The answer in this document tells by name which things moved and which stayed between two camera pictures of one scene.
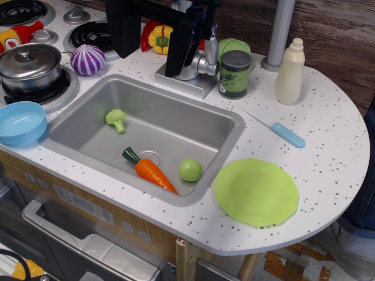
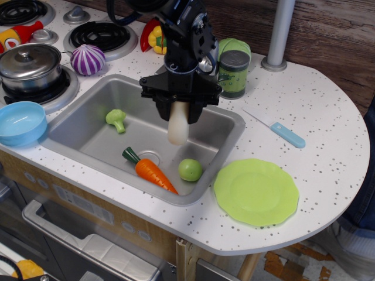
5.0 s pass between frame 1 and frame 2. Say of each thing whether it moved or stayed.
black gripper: moved
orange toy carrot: stayed
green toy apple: stayed
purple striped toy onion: stayed
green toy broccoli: stayed
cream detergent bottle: moved
